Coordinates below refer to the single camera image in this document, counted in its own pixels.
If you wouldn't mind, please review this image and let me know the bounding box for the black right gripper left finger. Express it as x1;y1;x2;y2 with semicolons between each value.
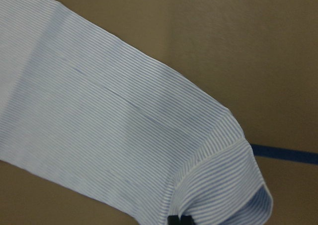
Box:
167;215;179;225

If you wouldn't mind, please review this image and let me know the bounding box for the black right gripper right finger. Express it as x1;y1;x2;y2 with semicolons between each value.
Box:
181;216;193;225

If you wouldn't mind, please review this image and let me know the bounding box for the light blue striped shirt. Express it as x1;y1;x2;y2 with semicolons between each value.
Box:
0;0;273;225

